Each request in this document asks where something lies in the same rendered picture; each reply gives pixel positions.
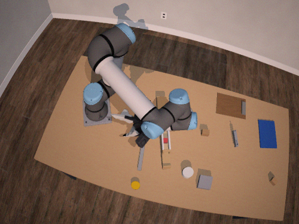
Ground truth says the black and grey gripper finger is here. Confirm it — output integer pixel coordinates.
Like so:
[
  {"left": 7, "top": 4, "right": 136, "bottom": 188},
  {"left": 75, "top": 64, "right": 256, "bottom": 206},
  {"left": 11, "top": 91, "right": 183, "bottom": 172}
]
[
  {"left": 111, "top": 109, "right": 141, "bottom": 123},
  {"left": 123, "top": 126, "right": 140, "bottom": 137}
]

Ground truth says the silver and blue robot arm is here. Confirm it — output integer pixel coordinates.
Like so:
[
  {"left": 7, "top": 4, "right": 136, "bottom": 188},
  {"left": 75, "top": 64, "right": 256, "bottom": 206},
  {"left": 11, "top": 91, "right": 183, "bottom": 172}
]
[{"left": 83, "top": 23, "right": 197, "bottom": 148}]

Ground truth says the yellow short cylinder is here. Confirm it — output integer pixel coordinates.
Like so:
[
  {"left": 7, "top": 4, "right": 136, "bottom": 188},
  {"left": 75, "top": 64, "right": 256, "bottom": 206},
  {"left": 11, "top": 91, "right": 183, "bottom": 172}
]
[{"left": 131, "top": 181, "right": 140, "bottom": 189}]

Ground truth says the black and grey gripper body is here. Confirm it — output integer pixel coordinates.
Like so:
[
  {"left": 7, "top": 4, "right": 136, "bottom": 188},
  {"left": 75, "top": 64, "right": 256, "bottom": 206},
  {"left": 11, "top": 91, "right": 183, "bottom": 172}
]
[{"left": 133, "top": 121, "right": 143, "bottom": 133}]

